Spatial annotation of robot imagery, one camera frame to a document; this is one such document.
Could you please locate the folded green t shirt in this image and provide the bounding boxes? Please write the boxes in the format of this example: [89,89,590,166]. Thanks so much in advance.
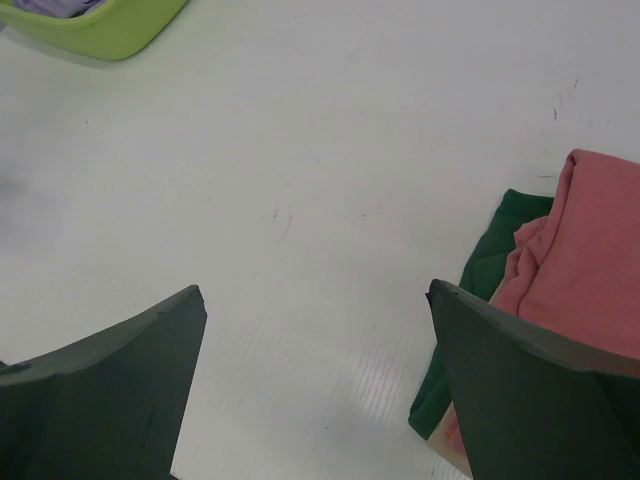
[408,189,553,440]

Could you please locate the purple t shirt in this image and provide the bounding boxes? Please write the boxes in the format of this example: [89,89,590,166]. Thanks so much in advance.
[12,0,105,19]

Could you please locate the folded orange t shirt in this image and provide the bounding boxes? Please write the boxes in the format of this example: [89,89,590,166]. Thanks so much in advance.
[444,412,461,445]

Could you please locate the green plastic basin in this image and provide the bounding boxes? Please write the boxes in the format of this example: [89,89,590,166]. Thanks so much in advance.
[1,0,185,60]

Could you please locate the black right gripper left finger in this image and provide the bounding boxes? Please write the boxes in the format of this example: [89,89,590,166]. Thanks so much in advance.
[1,285,206,479]

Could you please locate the folded pink t shirt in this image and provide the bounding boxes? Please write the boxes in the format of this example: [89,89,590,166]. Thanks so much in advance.
[492,150,639,358]

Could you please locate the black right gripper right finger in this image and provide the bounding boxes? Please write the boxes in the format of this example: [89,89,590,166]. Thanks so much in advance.
[427,280,639,479]

